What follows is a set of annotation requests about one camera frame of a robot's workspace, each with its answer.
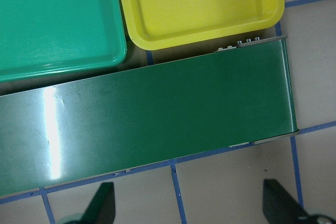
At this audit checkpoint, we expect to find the green conveyor belt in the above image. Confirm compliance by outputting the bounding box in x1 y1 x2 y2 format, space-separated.
1 36 298 196

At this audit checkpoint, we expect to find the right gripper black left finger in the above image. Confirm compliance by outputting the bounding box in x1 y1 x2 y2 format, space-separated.
81 182 116 223

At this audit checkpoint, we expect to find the yellow plastic tray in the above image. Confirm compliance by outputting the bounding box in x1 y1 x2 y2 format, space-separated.
121 0 285 50

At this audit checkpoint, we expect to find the green plastic tray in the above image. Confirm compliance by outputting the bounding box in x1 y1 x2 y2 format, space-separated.
1 0 127 82

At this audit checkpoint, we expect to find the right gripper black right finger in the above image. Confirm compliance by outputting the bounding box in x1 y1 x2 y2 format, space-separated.
263 179 307 223

